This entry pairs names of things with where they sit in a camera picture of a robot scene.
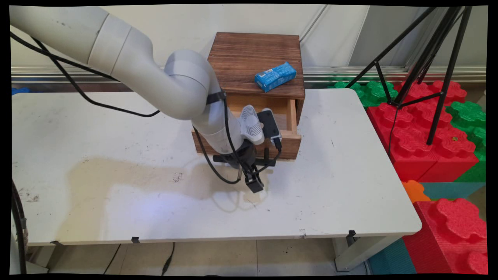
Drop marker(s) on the dark wooden cabinet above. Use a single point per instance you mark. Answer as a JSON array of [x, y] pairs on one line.
[[253, 54]]

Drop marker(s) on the black table edge clip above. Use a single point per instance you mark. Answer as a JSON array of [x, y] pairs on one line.
[[351, 233], [55, 243], [135, 239]]

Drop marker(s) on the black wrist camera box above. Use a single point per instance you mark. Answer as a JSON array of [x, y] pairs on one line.
[[269, 122]]

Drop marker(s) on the blue cardboard box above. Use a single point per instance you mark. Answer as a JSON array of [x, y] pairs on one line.
[[274, 76]]

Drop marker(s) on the wooden drawer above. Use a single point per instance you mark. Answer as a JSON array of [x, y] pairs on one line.
[[288, 146]]

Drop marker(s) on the black tripod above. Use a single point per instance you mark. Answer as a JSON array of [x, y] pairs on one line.
[[428, 52]]

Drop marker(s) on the large red foam block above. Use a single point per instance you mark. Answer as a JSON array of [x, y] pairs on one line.
[[412, 144]]

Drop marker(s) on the white table leg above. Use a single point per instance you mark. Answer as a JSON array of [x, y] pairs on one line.
[[362, 251]]

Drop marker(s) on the teal foam block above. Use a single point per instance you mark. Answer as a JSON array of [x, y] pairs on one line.
[[451, 190], [391, 258]]

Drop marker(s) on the orange foam block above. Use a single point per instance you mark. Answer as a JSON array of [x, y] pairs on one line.
[[415, 191]]

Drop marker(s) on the tall red foam block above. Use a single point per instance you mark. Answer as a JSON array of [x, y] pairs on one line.
[[451, 237]]

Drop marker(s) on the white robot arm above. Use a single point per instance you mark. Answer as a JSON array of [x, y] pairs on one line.
[[116, 50]]

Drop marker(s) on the green foam block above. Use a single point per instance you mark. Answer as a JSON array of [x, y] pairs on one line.
[[469, 116], [373, 91]]

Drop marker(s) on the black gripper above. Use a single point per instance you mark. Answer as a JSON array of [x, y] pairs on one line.
[[246, 155]]

